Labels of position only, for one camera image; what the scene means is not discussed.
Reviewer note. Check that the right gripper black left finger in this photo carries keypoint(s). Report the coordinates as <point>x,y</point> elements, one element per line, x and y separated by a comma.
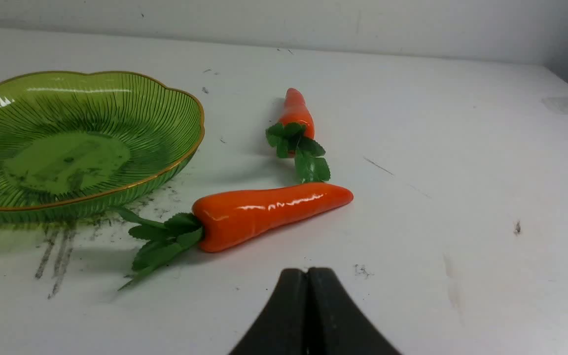
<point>279,328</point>

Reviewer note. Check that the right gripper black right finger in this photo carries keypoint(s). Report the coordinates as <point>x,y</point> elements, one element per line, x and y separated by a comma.
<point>335,324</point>

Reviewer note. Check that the orange carrot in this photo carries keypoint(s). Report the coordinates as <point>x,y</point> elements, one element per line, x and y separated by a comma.
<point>293,136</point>
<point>225,220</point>

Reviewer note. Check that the green ribbed plastic plate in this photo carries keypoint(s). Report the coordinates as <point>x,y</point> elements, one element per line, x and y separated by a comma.
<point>74,144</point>

